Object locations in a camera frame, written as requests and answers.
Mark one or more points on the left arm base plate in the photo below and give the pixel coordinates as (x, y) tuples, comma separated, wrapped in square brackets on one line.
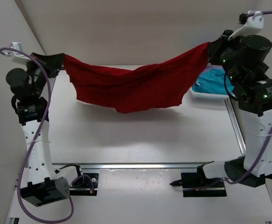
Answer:
[(85, 186)]

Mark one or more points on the white plastic basket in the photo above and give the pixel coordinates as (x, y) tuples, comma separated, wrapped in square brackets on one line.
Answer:
[(207, 97)]

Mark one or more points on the left side aluminium rail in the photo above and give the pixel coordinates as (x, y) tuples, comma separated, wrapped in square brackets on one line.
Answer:
[(11, 220)]

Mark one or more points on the teal t shirt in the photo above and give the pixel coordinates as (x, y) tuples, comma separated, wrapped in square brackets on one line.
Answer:
[(210, 82)]

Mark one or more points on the purple t shirt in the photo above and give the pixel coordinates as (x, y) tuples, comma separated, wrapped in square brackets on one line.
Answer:
[(209, 67)]

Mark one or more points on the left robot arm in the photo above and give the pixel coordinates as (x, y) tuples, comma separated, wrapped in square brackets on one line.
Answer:
[(43, 184)]

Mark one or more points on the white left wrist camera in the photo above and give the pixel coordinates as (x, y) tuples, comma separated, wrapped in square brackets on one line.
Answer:
[(16, 56)]

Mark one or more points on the aluminium table edge rail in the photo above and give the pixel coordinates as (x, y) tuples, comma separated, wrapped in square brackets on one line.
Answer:
[(175, 165)]

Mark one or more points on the right side aluminium rail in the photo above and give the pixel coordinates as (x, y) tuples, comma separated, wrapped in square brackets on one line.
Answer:
[(235, 125)]

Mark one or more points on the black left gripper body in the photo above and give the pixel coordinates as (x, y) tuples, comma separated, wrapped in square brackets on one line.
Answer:
[(51, 70)]

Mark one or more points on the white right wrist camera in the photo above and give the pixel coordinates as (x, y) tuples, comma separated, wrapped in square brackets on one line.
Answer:
[(253, 23)]

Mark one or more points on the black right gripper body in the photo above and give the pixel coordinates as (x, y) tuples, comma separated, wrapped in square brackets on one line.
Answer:
[(224, 45)]

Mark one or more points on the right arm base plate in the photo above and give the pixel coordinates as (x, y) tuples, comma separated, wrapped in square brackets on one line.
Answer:
[(194, 186)]

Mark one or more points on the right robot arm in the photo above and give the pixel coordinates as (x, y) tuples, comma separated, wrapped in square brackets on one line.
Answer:
[(242, 59)]

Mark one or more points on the red t shirt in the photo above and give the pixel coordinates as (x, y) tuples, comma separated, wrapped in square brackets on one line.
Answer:
[(159, 85)]

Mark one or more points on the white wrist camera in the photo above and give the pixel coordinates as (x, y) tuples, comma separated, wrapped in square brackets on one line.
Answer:
[(16, 56), (253, 23)]

